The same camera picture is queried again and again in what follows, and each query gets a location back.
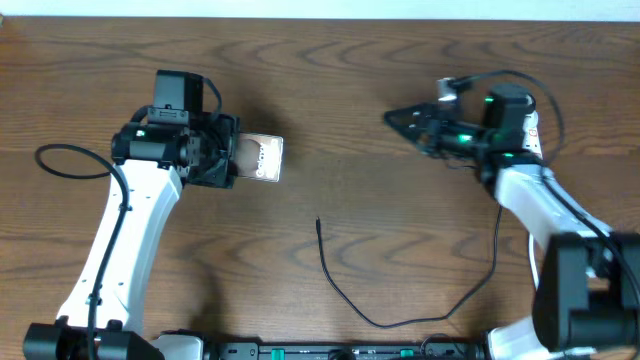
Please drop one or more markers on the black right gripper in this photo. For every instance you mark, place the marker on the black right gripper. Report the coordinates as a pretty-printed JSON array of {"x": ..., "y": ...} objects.
[{"x": 424, "y": 113}]

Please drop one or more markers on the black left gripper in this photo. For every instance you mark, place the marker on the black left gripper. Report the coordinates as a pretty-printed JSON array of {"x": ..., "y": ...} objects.
[{"x": 218, "y": 172}]

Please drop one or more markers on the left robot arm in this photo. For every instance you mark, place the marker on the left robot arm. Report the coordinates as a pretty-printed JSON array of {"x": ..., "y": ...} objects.
[{"x": 165, "y": 146}]

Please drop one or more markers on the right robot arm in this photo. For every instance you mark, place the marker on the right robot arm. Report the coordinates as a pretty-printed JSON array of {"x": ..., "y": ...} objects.
[{"x": 587, "y": 295}]

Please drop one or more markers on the white power strip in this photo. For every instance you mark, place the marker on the white power strip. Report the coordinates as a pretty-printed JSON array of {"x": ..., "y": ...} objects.
[{"x": 531, "y": 141}]

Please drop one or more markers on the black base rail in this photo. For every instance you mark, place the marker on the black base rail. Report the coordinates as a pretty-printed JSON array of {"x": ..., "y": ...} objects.
[{"x": 439, "y": 349}]

